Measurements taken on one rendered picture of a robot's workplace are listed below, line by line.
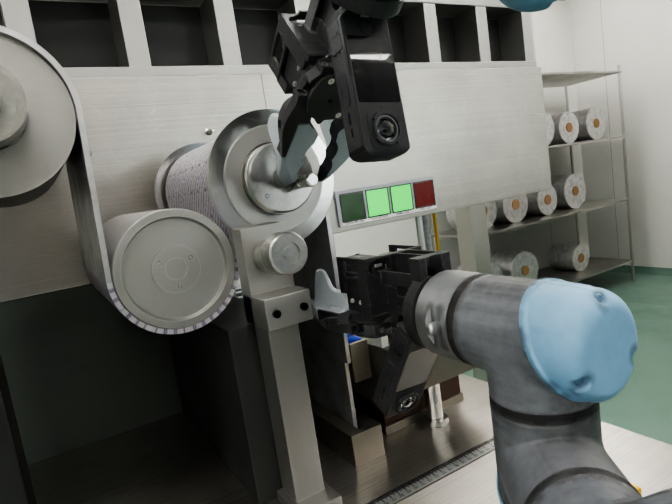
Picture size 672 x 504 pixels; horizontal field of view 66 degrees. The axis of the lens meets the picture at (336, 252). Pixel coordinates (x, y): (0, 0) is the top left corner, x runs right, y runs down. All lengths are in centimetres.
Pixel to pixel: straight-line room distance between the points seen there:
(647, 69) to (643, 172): 88
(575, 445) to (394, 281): 20
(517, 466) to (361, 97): 28
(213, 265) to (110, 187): 34
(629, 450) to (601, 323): 35
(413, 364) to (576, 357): 20
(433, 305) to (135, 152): 58
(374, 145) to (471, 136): 83
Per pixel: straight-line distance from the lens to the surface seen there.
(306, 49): 46
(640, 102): 540
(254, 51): 105
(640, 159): 541
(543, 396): 38
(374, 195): 103
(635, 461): 67
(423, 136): 113
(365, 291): 50
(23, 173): 53
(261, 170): 54
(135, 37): 91
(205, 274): 55
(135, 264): 53
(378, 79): 43
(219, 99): 92
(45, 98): 54
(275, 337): 53
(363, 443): 66
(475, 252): 145
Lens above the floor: 124
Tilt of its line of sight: 8 degrees down
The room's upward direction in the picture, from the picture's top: 8 degrees counter-clockwise
